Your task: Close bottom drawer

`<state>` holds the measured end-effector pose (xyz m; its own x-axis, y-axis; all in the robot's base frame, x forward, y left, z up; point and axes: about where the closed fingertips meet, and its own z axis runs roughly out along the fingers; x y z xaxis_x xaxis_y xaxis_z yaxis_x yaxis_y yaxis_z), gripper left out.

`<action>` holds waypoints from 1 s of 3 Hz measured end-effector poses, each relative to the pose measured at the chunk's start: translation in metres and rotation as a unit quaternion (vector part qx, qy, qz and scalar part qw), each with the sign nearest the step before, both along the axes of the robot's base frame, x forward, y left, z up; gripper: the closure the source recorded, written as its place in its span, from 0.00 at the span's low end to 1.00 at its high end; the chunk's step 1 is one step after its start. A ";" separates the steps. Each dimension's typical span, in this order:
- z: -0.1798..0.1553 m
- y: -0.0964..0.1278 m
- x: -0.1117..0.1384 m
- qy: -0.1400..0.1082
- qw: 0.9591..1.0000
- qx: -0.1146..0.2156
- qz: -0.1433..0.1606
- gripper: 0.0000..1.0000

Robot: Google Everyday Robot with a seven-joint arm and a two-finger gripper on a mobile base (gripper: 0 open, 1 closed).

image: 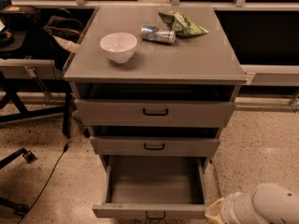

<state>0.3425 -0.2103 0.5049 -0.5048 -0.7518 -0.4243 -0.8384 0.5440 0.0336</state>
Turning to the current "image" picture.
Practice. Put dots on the grey bottom drawer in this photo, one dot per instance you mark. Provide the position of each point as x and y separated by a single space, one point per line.
154 188

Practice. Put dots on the silver blue soda can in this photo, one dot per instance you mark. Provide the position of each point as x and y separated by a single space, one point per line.
156 34

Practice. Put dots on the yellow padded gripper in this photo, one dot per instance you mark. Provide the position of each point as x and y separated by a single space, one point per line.
226 207

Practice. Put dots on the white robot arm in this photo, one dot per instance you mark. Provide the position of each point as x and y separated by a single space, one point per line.
267 203

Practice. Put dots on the grey middle drawer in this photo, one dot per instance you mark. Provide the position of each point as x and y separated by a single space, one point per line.
151 146

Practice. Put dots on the black desk frame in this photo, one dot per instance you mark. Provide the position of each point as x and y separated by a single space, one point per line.
36 89

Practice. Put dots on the black backpack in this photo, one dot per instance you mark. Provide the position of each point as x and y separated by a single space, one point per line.
19 18

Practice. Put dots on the grey drawer cabinet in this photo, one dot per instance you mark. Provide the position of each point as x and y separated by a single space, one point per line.
200 69

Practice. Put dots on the grey drawer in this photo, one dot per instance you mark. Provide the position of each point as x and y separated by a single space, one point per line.
151 146
155 113
154 188

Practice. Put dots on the green chip bag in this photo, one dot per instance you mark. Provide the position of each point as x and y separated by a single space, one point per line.
181 24

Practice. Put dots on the grey top drawer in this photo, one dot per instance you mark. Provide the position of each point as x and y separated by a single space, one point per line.
155 113

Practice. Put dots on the white ceramic bowl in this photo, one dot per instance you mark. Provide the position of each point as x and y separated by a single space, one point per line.
119 47

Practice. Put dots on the dark bag on desk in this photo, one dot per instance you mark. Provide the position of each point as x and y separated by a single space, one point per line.
65 31

